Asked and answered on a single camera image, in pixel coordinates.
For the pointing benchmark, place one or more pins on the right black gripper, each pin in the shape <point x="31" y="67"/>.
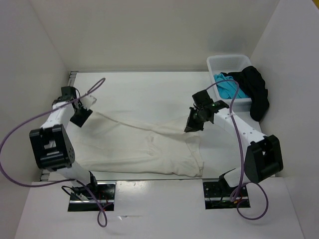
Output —
<point x="191" y="126"/>

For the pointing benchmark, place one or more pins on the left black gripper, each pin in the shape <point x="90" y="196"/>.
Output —
<point x="85" y="113"/>

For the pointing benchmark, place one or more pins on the white t shirt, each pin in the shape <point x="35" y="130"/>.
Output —
<point x="111" y="144"/>

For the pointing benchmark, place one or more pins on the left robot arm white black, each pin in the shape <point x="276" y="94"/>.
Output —
<point x="52" y="147"/>

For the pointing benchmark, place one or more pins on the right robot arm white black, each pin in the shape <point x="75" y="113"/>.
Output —
<point x="260" y="155"/>

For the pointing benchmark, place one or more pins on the cyan t shirt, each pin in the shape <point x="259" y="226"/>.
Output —
<point x="227" y="87"/>

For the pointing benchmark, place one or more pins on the white plastic basket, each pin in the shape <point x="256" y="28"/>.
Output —
<point x="228" y="63"/>

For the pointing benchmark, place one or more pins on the black t shirt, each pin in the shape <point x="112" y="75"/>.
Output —
<point x="253" y="85"/>

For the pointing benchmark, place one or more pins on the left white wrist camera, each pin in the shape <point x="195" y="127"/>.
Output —
<point x="88" y="101"/>

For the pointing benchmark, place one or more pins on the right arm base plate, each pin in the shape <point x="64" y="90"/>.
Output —
<point x="217" y="198"/>

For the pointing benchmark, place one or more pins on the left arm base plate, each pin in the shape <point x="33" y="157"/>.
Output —
<point x="81" y="201"/>

